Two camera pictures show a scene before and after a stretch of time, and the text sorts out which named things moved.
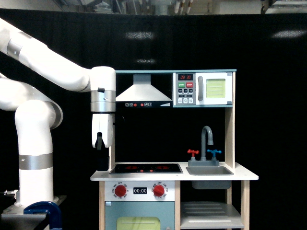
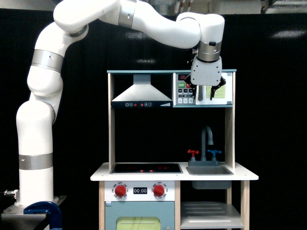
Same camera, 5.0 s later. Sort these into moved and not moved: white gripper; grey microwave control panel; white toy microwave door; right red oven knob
Moved: white gripper
Not moved: right red oven knob; white toy microwave door; grey microwave control panel
